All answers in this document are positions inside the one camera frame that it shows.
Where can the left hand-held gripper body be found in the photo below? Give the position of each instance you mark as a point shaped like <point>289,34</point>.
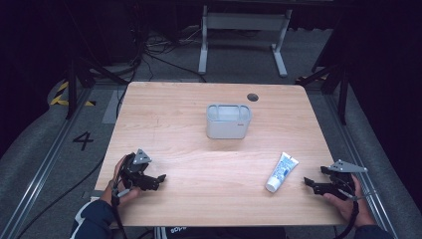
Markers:
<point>132,171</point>

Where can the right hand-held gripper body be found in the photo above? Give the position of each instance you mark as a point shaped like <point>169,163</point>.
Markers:
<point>343,177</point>

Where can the white and blue toothpaste tube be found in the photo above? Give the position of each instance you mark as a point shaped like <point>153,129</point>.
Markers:
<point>281,172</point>

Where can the white plastic holder box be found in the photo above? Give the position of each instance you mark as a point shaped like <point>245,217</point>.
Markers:
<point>228,123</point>

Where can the person's left hand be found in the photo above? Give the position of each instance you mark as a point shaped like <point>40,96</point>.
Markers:
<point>128,194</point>

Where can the person's right hand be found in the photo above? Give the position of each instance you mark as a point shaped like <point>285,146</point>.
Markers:
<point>351,209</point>

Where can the black stand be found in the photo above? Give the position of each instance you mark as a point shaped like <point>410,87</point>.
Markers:
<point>335,83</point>
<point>74,79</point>

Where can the yellow and black floor tape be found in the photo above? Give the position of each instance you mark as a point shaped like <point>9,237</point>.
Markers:
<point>61,98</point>

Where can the aluminium floor rail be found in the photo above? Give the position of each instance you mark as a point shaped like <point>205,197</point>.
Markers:
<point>43,166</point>
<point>358,156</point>

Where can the grey metal table frame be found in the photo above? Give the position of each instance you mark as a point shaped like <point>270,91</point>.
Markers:
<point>245,22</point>

